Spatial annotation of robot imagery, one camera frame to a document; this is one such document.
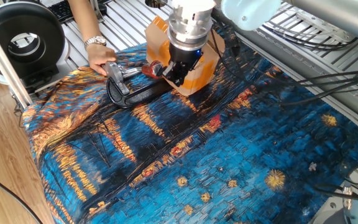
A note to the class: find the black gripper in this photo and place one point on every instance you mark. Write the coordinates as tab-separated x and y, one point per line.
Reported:
185	59

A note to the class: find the person forearm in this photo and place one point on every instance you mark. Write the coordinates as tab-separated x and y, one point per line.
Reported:
82	18

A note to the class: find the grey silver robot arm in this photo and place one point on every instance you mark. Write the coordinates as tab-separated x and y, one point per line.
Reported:
337	12

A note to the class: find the person hand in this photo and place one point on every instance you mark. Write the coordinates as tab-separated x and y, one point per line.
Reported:
99	56

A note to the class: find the taped cardboard box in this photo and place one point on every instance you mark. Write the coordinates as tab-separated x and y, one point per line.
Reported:
204	71

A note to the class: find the white wrist housing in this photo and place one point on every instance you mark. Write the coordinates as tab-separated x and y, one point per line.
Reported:
191	7

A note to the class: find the dark round cup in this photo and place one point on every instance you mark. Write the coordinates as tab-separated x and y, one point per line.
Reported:
155	3

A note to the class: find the silver wristwatch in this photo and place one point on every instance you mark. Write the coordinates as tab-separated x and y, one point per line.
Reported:
95	41

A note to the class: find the starry night painted cloth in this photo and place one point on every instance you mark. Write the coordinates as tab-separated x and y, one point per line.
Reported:
228	155

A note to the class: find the black keyboard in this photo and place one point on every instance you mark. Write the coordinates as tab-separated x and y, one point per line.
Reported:
61	11

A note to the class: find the silver mounting plate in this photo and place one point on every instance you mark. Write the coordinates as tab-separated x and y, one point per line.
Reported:
328	29

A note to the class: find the grey aluminium table rail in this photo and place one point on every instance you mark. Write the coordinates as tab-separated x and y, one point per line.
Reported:
322	90

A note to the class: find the aluminium frame post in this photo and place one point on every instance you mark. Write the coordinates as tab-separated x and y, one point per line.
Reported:
5	63

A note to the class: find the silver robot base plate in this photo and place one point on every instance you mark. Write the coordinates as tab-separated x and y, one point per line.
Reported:
331	214

